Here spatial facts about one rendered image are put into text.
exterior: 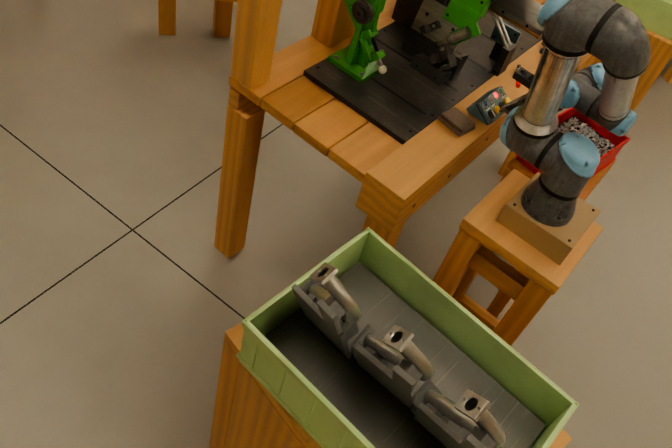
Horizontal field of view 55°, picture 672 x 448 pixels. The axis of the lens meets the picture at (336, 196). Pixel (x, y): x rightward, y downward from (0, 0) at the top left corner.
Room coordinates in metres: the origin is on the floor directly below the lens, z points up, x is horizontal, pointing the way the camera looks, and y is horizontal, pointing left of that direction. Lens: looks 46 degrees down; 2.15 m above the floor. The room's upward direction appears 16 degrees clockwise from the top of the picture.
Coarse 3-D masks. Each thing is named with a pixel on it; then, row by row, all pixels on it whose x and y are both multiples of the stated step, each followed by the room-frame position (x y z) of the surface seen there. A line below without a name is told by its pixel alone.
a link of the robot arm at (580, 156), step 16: (560, 144) 1.37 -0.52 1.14; (576, 144) 1.37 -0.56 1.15; (592, 144) 1.40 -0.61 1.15; (544, 160) 1.35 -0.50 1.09; (560, 160) 1.34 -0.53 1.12; (576, 160) 1.32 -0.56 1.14; (592, 160) 1.34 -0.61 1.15; (544, 176) 1.35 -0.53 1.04; (560, 176) 1.32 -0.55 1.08; (576, 176) 1.31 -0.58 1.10; (560, 192) 1.31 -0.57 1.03; (576, 192) 1.32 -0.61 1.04
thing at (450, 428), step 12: (420, 408) 0.59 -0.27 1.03; (420, 420) 0.64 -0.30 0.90; (432, 420) 0.58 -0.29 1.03; (432, 432) 0.63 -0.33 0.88; (444, 432) 0.57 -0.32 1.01; (456, 432) 0.63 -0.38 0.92; (480, 432) 0.53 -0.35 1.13; (444, 444) 0.62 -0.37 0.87; (456, 444) 0.56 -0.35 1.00; (468, 444) 0.52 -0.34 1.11; (480, 444) 0.50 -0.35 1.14; (492, 444) 0.52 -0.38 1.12
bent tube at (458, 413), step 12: (432, 396) 0.66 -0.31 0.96; (468, 396) 0.57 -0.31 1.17; (480, 396) 0.56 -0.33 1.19; (444, 408) 0.63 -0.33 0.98; (456, 408) 0.55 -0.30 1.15; (468, 408) 0.55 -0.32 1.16; (480, 408) 0.54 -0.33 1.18; (456, 420) 0.61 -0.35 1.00; (468, 420) 0.60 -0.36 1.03; (480, 420) 0.54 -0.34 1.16; (492, 420) 0.55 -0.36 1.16; (492, 432) 0.53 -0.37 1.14; (504, 432) 0.55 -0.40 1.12
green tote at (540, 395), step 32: (352, 256) 1.02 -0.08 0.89; (384, 256) 1.02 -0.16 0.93; (288, 288) 0.82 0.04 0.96; (416, 288) 0.96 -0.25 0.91; (256, 320) 0.73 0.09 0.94; (448, 320) 0.91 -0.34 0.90; (256, 352) 0.69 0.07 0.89; (480, 352) 0.85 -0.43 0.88; (512, 352) 0.83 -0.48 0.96; (288, 384) 0.63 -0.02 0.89; (512, 384) 0.80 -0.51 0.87; (544, 384) 0.78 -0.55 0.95; (320, 416) 0.59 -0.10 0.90; (544, 416) 0.75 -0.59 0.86
